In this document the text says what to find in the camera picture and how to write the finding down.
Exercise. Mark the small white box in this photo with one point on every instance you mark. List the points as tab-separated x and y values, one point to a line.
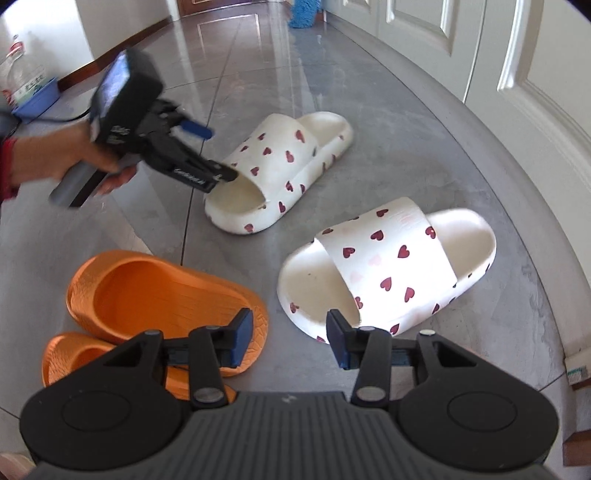
579	364

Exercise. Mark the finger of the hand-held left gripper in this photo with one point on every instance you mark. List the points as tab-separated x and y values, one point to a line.
198	130
224	173

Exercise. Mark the orange textured slipper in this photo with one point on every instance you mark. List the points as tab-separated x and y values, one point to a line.
69	355
152	295

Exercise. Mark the blue plastic basin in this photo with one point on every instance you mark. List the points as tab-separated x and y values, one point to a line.
39	99

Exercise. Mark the clear plastic bottle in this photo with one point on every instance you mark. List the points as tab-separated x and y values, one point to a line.
21	74

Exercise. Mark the red wrist band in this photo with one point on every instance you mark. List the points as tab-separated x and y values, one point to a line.
10	161

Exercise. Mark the white panelled door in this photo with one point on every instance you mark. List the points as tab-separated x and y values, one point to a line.
508	55

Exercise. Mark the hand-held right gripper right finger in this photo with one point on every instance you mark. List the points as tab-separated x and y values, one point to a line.
339	344

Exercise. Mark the white heart print slipper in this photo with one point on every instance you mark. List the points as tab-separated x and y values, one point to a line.
383	258
286	152

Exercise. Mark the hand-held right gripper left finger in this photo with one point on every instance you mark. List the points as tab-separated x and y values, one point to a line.
242	339

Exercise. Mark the person's left hand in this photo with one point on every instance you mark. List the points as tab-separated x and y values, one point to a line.
51	152

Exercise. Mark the blue mop head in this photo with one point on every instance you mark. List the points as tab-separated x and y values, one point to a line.
304	14

